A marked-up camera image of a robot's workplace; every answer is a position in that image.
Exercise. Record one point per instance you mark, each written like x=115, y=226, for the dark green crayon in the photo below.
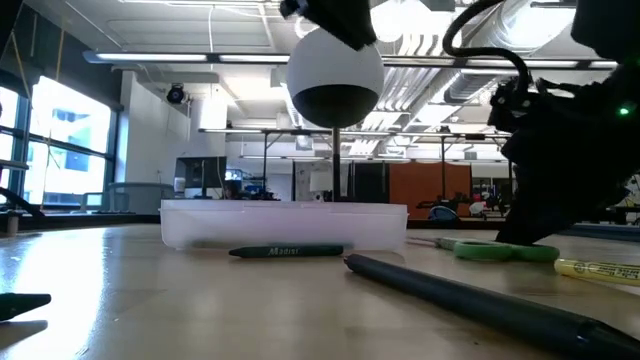
x=287, y=251

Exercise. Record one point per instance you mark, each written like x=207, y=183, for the dark grey marker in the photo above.
x=475, y=300

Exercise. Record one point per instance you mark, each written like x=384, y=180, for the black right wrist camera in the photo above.
x=520, y=107

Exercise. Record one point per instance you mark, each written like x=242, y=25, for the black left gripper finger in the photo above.
x=340, y=20

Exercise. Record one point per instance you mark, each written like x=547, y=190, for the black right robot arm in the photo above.
x=610, y=30

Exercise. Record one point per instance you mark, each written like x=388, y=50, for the yellow highlighter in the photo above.
x=600, y=271

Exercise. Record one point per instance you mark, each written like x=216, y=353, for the black ceiling spotlight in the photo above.
x=176, y=94

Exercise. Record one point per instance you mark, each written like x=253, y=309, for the large window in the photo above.
x=70, y=140

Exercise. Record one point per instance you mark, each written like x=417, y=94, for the white globe table lamp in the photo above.
x=330, y=75

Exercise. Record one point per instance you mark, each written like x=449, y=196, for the pink-lidded clear pencil box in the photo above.
x=280, y=225

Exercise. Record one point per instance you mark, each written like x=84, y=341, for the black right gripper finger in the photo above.
x=535, y=220

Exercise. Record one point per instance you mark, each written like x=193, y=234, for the long ceiling light bar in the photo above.
x=150, y=57

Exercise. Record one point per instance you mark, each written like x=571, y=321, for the dark computer monitor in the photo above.
x=202, y=172

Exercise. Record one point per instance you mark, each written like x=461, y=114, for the silver ceiling air duct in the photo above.
x=540, y=25

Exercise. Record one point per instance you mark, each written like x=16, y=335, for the black background workstation frame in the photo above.
x=240, y=131

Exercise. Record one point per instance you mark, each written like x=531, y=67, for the black aluminium table frame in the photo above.
x=75, y=220

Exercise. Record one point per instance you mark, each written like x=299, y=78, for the blue bag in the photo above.
x=442, y=214

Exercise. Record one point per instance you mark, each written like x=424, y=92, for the black crayon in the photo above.
x=20, y=305

